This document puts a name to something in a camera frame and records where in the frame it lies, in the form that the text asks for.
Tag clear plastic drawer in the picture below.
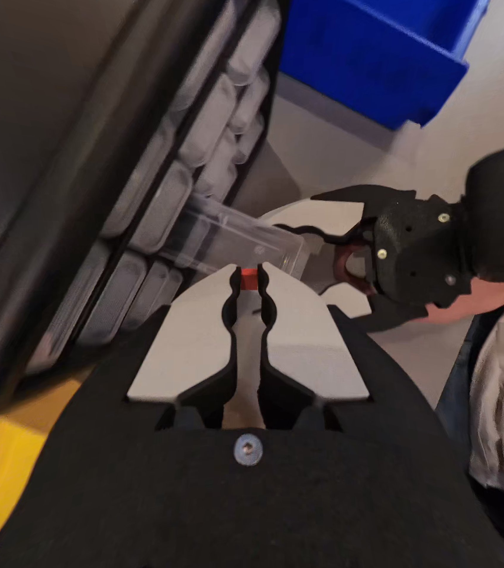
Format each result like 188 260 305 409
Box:
159 195 311 281

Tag person's dark trousers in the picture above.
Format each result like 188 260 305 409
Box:
434 306 501 429

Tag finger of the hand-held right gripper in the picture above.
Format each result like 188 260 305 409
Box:
257 197 365 246
304 241 374 320

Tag blue plastic bin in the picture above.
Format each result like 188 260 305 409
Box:
279 0 492 130

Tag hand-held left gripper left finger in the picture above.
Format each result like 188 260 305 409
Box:
127 264 240 429

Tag array of clear drawers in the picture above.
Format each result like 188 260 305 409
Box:
26 0 281 373

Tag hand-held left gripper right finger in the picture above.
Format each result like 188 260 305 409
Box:
257 262 371 430

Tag person's right hand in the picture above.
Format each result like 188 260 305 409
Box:
425 273 504 327

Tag black drawer cabinet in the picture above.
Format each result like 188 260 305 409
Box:
0 0 288 427

